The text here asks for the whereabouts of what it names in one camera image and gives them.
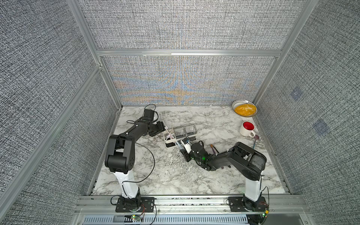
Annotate clear cup left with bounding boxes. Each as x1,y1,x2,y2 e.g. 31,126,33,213
174,127,187,139

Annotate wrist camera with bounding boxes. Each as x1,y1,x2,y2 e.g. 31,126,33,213
181,137,192,154
142,109,155,121

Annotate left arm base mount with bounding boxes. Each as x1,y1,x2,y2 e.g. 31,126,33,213
115,197,155,213

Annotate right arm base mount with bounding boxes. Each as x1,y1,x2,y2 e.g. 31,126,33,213
228,196,269,212

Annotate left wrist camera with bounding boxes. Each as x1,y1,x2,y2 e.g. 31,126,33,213
142,109,155,121

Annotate clear cup right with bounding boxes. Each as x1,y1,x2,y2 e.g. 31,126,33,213
185,125,198,137

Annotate white slotted cable duct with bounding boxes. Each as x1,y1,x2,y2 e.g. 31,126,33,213
82,214,249,225

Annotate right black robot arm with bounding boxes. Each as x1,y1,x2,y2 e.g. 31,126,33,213
180,138,267,203

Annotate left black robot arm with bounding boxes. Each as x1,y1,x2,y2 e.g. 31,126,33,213
105,119,166,200

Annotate patterned bowl with yellow food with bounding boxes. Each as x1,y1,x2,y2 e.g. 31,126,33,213
232,100,257,117

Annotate clear cup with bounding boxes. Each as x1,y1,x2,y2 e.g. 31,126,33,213
174,127,187,139
185,125,198,137

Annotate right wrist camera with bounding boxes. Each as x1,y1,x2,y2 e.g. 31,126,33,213
181,137,192,154

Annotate aluminium front rail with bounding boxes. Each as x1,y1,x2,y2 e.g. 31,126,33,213
75,194,310,215

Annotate white toothbrush holder caddy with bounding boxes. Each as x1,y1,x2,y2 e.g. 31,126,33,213
162,125,198,148

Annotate blue handled spoon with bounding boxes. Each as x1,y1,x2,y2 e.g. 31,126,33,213
252,135,260,149

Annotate white mug red inside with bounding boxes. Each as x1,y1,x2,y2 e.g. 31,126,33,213
240,121,257,137

